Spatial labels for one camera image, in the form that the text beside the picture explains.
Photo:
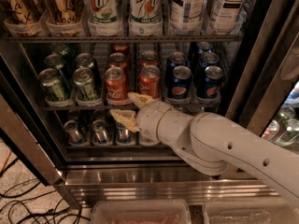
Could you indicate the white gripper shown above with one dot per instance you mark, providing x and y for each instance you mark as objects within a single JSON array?
[{"x": 148, "y": 119}]

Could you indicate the coke can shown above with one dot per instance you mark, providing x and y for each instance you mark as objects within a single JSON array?
[
  {"x": 117, "y": 59},
  {"x": 149, "y": 81},
  {"x": 148, "y": 57},
  {"x": 116, "y": 84},
  {"x": 123, "y": 48}
]

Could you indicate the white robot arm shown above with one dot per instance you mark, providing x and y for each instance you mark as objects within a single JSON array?
[{"x": 209, "y": 142}]

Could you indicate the right silver slim can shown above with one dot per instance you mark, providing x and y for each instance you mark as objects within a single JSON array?
[{"x": 124, "y": 135}]

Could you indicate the silver slim can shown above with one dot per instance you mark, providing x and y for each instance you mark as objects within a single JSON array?
[
  {"x": 100, "y": 131},
  {"x": 124, "y": 135},
  {"x": 74, "y": 132}
]

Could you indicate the middle silver slim can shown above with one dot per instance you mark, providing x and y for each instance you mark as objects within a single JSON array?
[{"x": 100, "y": 131}]

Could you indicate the front left pepsi can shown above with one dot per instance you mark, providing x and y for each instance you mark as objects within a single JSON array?
[{"x": 180, "y": 82}]

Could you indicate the pepsi can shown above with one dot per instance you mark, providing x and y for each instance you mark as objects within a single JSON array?
[
  {"x": 180, "y": 82},
  {"x": 175, "y": 59},
  {"x": 197, "y": 48},
  {"x": 205, "y": 60},
  {"x": 210, "y": 82}
]

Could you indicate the front right green can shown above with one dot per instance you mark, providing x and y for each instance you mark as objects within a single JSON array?
[{"x": 84, "y": 82}]

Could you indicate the green can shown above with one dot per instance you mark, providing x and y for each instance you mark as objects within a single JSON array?
[
  {"x": 53, "y": 85},
  {"x": 84, "y": 82},
  {"x": 62, "y": 49},
  {"x": 88, "y": 61},
  {"x": 57, "y": 61}
]

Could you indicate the left silver slim can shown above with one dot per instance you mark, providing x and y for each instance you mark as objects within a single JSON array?
[{"x": 74, "y": 132}]

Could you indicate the front right pepsi can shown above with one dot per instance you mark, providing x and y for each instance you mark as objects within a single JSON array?
[{"x": 210, "y": 82}]

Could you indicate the stainless steel fridge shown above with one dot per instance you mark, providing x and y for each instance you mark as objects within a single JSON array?
[{"x": 95, "y": 172}]

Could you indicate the front left green can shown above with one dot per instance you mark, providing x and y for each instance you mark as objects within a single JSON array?
[{"x": 53, "y": 85}]

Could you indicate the rear pepsi can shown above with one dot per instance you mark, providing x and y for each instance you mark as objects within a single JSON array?
[{"x": 197, "y": 48}]

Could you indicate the rear green can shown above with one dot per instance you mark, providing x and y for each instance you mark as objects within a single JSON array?
[{"x": 62, "y": 49}]

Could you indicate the open fridge door left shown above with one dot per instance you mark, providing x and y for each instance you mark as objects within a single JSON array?
[{"x": 16, "y": 135}]

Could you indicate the right lacroix can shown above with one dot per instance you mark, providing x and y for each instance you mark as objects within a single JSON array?
[{"x": 65, "y": 12}]

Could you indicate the lacroix can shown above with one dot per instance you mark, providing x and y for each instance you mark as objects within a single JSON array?
[
  {"x": 65, "y": 12},
  {"x": 22, "y": 12}
]

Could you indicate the glass fridge door right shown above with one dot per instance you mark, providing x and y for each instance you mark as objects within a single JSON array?
[{"x": 266, "y": 66}]

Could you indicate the left lacroix can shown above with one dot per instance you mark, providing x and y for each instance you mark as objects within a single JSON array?
[{"x": 22, "y": 12}]

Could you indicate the left clear plastic bin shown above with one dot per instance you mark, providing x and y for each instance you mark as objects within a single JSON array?
[{"x": 141, "y": 212}]

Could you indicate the clear plastic bin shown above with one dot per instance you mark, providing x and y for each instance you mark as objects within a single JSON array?
[
  {"x": 141, "y": 212},
  {"x": 250, "y": 211}
]

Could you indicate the left tea bottle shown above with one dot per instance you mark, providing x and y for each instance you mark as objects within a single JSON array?
[{"x": 186, "y": 11}]

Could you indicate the tea bottle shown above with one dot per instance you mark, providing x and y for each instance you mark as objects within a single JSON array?
[
  {"x": 224, "y": 11},
  {"x": 186, "y": 11}
]

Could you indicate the right tea bottle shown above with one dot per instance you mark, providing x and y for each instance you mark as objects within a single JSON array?
[{"x": 224, "y": 11}]

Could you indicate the right clear plastic bin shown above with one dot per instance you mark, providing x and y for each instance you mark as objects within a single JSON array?
[{"x": 250, "y": 211}]

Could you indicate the middle wire shelf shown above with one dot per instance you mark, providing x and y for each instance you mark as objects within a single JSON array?
[{"x": 133, "y": 107}]

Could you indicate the wire shelf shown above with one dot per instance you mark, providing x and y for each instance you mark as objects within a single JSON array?
[
  {"x": 133, "y": 107},
  {"x": 122, "y": 39}
]

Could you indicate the top wire shelf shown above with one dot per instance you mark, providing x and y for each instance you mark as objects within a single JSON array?
[{"x": 122, "y": 39}]

